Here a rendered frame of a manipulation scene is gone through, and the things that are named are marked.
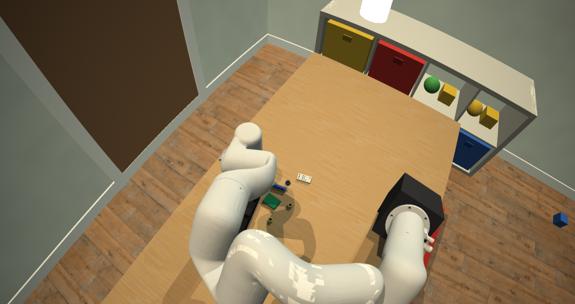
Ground blue aa battery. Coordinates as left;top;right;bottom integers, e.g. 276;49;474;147
272;183;286;191

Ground green square block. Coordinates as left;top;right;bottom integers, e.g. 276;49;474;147
262;193;281;210

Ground white domino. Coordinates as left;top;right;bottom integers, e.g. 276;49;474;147
297;173;312;184

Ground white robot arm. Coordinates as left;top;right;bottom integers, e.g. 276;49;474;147
188;123;434;304

